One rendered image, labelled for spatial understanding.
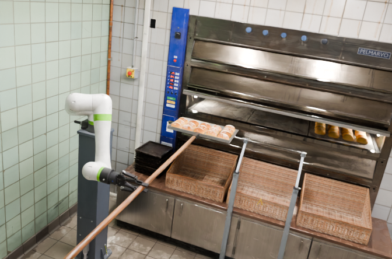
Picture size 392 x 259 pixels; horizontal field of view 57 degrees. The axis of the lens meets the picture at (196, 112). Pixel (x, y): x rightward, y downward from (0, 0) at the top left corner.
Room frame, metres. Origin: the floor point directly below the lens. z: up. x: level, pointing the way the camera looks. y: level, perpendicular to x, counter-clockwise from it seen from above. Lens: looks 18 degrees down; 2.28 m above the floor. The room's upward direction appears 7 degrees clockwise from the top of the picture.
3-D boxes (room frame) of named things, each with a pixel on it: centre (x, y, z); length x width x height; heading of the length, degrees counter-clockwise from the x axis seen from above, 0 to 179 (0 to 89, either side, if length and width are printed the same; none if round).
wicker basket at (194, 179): (3.08, -0.13, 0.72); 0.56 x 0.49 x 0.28; 74
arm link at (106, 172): (1.92, 0.47, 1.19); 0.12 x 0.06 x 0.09; 163
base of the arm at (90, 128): (2.61, 0.80, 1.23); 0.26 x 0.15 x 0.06; 73
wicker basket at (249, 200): (2.91, -0.69, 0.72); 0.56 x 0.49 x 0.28; 72
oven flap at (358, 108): (3.17, -0.75, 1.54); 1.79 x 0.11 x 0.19; 73
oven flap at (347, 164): (3.17, -0.75, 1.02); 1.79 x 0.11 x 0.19; 73
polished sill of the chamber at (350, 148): (3.19, -0.76, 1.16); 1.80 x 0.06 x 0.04; 73
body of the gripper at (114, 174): (1.90, 0.40, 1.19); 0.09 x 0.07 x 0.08; 73
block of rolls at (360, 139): (3.42, -1.44, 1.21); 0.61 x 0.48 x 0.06; 163
